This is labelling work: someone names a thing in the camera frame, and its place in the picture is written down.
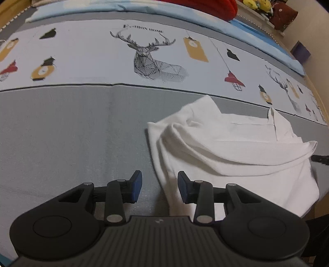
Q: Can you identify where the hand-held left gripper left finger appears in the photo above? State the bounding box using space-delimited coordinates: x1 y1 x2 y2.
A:
55 170 143 224

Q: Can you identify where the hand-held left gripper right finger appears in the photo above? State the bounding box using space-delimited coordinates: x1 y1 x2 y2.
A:
177 171 261 225

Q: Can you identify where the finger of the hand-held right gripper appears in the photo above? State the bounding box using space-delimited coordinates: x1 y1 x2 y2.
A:
310 154 329 165

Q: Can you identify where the white shirt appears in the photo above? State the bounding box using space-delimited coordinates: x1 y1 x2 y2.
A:
146 94 321 222

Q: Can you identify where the printed deer bed sheet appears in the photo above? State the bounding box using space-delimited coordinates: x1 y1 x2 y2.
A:
0 12 329 267

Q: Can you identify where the purple box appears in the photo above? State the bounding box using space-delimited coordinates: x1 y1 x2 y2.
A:
292 40 312 64

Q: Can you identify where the dark red cushion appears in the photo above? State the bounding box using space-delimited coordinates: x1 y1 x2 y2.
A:
272 0 299 32

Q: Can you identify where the red folded blanket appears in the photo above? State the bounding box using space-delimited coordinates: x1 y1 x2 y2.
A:
204 0 239 21

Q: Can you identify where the light blue folded duvet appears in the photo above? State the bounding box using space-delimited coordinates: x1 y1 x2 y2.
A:
28 0 307 77

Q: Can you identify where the wooden bed frame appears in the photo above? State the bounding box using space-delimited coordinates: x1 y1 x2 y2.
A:
0 0 32 30

